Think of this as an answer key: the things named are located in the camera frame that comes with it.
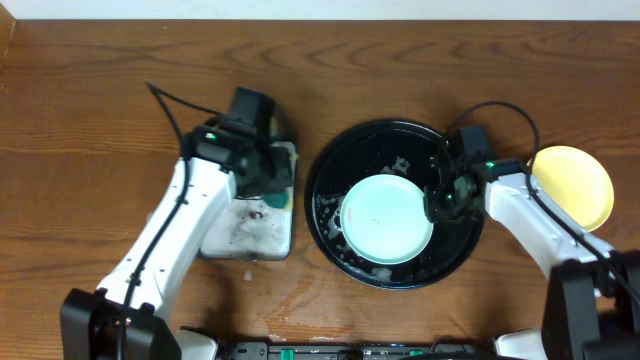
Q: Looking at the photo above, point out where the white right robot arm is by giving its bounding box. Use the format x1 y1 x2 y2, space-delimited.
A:
425 157 639 360

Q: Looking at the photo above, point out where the black rail at table edge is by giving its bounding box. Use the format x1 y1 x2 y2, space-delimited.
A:
214 341 498 360

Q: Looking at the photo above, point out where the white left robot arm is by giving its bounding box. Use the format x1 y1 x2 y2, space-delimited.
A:
60 126 298 359

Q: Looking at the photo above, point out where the black rectangular soapy tray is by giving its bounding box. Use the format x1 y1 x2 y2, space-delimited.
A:
199 129 300 262

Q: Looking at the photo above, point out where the yellow plate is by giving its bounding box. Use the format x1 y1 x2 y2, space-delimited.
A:
533 146 615 231

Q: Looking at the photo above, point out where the green yellow sponge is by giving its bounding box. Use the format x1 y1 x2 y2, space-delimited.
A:
262 188 292 211

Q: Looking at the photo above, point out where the light blue plate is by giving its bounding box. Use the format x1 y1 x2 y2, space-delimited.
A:
340 174 434 265

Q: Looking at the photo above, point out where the round black tray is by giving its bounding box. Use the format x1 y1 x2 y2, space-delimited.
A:
304 118 484 289

